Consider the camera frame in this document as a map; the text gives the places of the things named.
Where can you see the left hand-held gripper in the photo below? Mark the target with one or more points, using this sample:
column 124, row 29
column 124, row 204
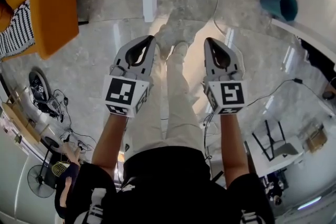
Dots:
column 120, row 91

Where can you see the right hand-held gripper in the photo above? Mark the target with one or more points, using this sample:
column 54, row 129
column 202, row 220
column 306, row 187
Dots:
column 231, row 94

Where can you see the person's right forearm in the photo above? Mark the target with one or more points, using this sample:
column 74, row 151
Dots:
column 233, row 149

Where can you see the person's left forearm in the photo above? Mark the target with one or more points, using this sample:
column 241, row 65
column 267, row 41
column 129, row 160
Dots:
column 110, row 144

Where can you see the person's right white shoe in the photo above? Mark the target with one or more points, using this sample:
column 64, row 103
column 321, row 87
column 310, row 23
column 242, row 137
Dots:
column 180, row 49

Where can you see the person's cream trousers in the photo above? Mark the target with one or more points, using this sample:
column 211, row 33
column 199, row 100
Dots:
column 178, row 112

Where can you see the teal trash bin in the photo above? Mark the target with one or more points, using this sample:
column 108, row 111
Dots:
column 275, row 5

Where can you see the orange sofa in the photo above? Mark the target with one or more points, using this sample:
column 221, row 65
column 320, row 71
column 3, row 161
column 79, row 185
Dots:
column 52, row 8

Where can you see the black oval device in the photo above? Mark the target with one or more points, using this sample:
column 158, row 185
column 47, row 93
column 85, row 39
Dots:
column 39, row 89

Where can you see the black white striped blanket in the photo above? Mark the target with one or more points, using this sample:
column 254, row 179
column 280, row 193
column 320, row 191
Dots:
column 18, row 34

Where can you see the wooden rack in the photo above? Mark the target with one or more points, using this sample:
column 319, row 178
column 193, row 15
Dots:
column 19, row 118

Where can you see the orange cushion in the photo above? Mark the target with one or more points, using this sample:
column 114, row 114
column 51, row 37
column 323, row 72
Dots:
column 15, row 2

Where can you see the person's black t-shirt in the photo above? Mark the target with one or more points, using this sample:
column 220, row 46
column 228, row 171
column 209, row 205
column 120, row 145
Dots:
column 168, row 186

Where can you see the yellow racket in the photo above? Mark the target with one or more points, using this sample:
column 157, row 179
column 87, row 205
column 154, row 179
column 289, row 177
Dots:
column 60, row 168

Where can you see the black standing fan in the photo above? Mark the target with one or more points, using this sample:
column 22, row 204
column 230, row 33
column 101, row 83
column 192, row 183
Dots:
column 39, row 183

